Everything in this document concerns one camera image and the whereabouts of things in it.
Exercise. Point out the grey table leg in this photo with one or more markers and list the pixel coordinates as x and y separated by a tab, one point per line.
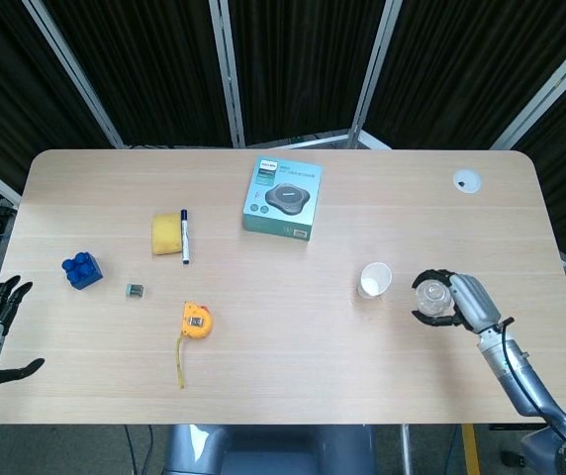
405	450

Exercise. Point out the blue white marker pen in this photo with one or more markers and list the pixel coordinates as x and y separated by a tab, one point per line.
185	237

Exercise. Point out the grey blue robot torso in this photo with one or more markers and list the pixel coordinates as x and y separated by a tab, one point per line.
273	450

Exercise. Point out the grey partition base bar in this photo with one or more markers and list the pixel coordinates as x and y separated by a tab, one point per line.
312	140

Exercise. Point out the yellow tape measure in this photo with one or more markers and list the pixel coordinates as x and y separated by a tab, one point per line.
198	322

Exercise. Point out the teal speakerphone product box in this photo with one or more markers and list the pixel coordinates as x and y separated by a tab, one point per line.
283	198

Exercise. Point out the yellow sponge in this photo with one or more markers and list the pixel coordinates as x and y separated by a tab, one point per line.
165	235

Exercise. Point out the small green pencil sharpener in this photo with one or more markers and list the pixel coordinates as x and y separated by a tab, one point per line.
134	290

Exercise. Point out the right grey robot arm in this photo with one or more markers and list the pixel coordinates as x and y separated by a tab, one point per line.
515	376

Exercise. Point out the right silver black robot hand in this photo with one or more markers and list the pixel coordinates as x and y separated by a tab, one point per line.
471	302

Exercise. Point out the white paper cup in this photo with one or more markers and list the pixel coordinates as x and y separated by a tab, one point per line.
376	279

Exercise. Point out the transparent plastic water bottle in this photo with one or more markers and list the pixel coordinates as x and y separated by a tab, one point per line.
432	297

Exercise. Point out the blue toy building block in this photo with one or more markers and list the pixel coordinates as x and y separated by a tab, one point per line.
82	272

